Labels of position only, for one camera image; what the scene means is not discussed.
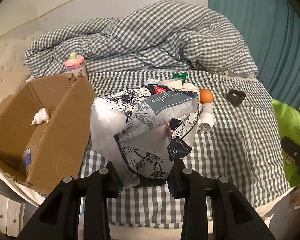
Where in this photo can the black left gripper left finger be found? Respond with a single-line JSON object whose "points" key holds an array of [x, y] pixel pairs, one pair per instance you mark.
{"points": [[58, 215]]}

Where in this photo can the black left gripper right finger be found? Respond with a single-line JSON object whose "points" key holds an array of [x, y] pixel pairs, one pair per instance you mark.
{"points": [[233, 216]]}

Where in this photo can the green wet wipes pack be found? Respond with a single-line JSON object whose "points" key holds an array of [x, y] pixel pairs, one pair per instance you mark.
{"points": [[288, 119]]}

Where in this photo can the clear toothpick jar blue label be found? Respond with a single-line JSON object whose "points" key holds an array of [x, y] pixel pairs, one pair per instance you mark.
{"points": [[27, 159]]}

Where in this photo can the floral tissue pack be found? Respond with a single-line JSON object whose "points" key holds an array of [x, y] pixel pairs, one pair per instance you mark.
{"points": [[142, 130]]}

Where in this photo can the small orange fruit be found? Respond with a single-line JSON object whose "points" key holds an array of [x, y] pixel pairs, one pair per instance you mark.
{"points": [[206, 96]]}

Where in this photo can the white tissue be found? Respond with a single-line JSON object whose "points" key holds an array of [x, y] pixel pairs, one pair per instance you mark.
{"points": [[41, 116]]}

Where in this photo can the white bedside drawer cabinet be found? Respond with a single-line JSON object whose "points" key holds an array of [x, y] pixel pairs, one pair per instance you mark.
{"points": [[11, 216]]}

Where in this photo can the brown cardboard box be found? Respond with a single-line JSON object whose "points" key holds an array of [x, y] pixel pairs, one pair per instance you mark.
{"points": [[61, 141]]}

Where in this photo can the dark small cup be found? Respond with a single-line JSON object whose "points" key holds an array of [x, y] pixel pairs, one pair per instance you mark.
{"points": [[235, 97]]}

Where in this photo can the white cylindrical bottle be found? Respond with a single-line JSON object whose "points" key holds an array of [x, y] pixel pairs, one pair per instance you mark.
{"points": [[206, 119]]}

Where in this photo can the teal curtain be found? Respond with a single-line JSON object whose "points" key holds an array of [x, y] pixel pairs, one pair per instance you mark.
{"points": [[271, 29]]}

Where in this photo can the white tape roll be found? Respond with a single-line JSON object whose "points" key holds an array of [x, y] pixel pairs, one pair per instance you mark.
{"points": [[172, 83]]}

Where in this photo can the green toy piece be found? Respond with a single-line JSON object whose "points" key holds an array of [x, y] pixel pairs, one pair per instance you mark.
{"points": [[182, 76]]}

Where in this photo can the light blue tissue packet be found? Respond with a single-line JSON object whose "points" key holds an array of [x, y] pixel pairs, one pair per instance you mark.
{"points": [[151, 81]]}

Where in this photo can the pink baby bottle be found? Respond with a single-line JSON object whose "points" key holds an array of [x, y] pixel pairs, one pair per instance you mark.
{"points": [[75, 64]]}

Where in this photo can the gingham checked duvet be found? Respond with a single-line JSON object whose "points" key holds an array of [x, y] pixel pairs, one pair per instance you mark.
{"points": [[167, 35]]}

